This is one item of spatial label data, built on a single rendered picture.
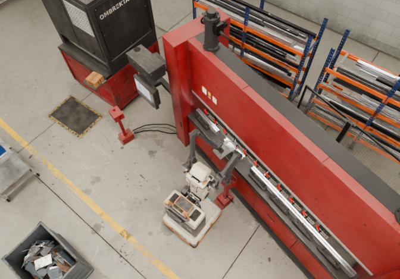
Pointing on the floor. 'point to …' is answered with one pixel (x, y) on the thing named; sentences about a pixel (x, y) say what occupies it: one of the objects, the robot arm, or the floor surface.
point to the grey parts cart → (12, 169)
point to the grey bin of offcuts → (46, 257)
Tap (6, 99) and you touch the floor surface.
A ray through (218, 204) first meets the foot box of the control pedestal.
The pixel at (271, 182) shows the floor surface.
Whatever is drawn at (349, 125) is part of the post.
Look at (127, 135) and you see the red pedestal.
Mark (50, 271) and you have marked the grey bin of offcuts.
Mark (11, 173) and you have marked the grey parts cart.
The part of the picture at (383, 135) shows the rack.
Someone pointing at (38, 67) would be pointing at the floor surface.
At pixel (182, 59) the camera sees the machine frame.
